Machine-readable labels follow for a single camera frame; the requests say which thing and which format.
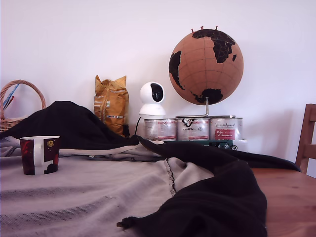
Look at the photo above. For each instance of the red patterned coffee cup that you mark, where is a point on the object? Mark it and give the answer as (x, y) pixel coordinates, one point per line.
(50, 153)

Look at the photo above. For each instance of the silver tin red small print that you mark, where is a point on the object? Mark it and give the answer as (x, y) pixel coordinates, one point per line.
(160, 129)

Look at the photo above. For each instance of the silver tin black logo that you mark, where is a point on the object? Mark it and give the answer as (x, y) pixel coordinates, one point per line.
(192, 129)

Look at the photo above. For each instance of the dark green box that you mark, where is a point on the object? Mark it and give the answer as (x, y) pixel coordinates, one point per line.
(192, 142)

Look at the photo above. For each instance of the yellow paper bag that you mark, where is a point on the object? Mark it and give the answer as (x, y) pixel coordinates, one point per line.
(112, 106)

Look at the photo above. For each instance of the metal globe stand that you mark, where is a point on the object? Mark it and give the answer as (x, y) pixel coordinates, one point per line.
(207, 109)

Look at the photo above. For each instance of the cork globe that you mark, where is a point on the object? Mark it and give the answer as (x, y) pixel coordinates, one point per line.
(205, 71)

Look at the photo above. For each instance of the silver tin red label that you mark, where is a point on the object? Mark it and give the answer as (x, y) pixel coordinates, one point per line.
(224, 128)

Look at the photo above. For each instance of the black cloth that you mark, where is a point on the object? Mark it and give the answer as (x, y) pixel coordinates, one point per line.
(222, 197)

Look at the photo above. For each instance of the grey cloth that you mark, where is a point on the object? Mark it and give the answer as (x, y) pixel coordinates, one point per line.
(86, 192)

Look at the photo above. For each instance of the blue and red pens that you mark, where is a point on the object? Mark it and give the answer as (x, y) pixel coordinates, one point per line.
(10, 96)

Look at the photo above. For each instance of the wooden chair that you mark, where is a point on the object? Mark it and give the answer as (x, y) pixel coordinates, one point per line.
(308, 145)

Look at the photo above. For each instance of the white dome security camera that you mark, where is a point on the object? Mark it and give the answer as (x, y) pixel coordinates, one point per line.
(147, 95)

